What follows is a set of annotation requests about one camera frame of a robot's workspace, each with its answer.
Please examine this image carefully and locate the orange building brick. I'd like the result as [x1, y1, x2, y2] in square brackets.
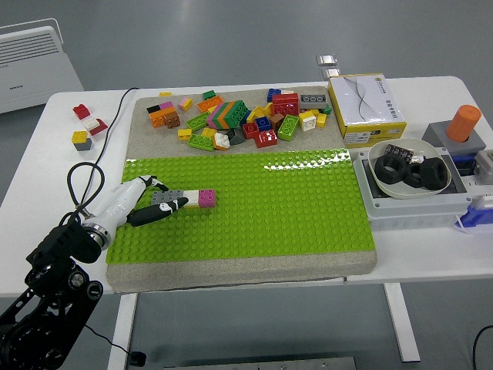
[196, 96, 225, 113]

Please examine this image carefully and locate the thin black cable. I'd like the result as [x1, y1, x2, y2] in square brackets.
[472, 325, 493, 370]

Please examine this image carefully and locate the striped brick stack green top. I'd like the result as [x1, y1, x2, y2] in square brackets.
[206, 99, 250, 130]

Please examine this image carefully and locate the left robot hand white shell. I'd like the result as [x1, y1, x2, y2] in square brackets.
[90, 175, 189, 228]

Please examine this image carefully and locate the black cord with plug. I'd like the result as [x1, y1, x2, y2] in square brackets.
[76, 87, 147, 366]

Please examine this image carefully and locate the white on yellow brick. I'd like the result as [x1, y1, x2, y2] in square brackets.
[298, 111, 317, 133]

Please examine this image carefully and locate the green studded baseplate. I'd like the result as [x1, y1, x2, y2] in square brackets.
[104, 148, 377, 265]

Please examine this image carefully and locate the white and yellow cardboard box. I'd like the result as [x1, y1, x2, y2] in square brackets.
[327, 72, 408, 150]

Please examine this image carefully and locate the dark red circuit board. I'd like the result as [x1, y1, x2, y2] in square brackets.
[384, 143, 415, 160]

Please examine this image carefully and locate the grey connector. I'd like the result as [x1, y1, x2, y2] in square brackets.
[474, 149, 493, 182]

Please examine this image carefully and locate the long grey brick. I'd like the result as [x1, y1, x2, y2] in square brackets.
[299, 93, 329, 109]

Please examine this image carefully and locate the grey building brick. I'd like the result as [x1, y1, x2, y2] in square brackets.
[150, 189, 189, 207]

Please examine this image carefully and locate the brown orange black brick cluster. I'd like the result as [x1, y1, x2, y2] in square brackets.
[146, 100, 182, 130]

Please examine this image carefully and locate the large black nut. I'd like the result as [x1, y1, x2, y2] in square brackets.
[418, 156, 451, 190]
[375, 154, 409, 184]

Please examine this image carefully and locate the grey-brown mat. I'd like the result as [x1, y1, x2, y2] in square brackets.
[106, 86, 379, 294]

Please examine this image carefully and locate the blue plastic device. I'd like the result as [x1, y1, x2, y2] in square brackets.
[460, 194, 493, 235]

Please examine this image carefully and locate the small black nut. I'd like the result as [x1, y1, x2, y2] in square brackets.
[404, 163, 424, 189]

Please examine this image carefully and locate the light grey junction box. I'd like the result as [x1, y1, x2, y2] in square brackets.
[352, 148, 473, 232]

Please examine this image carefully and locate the white bowl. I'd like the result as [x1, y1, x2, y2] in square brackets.
[367, 137, 452, 200]

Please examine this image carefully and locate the white table leg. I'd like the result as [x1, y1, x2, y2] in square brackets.
[106, 293, 139, 370]
[383, 283, 421, 363]

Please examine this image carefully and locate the pink building brick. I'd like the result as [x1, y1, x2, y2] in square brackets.
[198, 188, 217, 209]

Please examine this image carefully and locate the wide green brick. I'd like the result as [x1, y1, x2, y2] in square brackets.
[277, 113, 300, 142]

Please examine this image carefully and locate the large red brick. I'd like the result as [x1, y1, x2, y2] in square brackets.
[271, 92, 300, 117]

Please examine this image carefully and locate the orange cylinder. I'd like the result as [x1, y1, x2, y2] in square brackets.
[445, 103, 482, 144]

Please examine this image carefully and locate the dark grey sloped brick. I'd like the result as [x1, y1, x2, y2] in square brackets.
[226, 126, 246, 146]

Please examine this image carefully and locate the grey block holder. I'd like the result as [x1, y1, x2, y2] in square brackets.
[421, 121, 487, 156]

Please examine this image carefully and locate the white ribbed heater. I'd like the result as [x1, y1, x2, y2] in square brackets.
[0, 18, 85, 115]

